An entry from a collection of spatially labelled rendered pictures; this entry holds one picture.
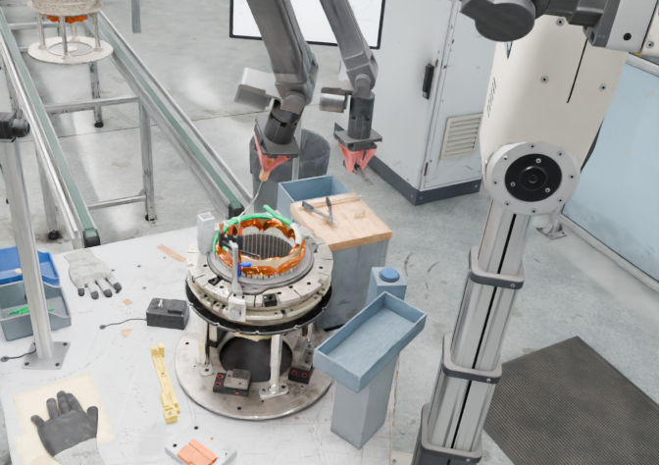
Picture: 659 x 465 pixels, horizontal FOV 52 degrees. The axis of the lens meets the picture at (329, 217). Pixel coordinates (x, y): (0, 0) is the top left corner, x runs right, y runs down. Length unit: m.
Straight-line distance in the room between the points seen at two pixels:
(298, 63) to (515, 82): 0.35
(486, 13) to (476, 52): 2.76
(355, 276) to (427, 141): 2.12
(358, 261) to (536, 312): 1.77
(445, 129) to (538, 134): 2.58
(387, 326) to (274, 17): 0.71
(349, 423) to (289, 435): 0.14
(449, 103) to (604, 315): 1.32
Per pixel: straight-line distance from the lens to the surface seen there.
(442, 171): 3.90
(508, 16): 0.93
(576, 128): 1.18
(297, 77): 1.12
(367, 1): 2.37
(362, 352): 1.38
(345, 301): 1.75
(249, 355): 1.70
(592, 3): 0.94
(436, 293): 3.27
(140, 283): 1.94
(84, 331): 1.81
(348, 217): 1.71
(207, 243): 1.48
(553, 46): 1.11
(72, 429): 1.57
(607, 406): 2.99
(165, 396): 1.59
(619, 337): 3.37
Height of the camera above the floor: 1.97
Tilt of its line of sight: 32 degrees down
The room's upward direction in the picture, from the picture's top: 6 degrees clockwise
